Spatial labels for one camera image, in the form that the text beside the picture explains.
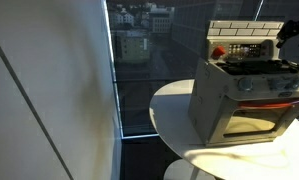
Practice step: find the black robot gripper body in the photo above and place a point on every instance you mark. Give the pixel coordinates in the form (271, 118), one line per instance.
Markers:
(297, 25)

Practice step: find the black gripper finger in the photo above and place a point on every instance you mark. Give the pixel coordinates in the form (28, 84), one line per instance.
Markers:
(283, 38)

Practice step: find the black stove burner grate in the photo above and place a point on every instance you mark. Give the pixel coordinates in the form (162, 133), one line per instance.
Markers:
(255, 67)

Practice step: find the blue stove knob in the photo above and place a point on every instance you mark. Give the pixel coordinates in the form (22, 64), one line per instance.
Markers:
(295, 81)
(277, 83)
(245, 84)

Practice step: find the red round stove knob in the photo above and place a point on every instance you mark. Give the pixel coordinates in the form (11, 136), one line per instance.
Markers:
(218, 51)

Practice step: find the grey toy stove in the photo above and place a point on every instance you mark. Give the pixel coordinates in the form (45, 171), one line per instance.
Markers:
(209, 106)

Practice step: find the toy oven door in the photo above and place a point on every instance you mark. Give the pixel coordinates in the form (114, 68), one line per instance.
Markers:
(229, 116)

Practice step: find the white building outside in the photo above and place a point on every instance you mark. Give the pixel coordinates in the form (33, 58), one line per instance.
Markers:
(161, 20)

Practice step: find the yellow green building outside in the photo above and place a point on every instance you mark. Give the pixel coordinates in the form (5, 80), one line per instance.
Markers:
(134, 48)

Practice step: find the white window frame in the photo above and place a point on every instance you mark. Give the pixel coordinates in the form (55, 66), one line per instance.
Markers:
(118, 110)

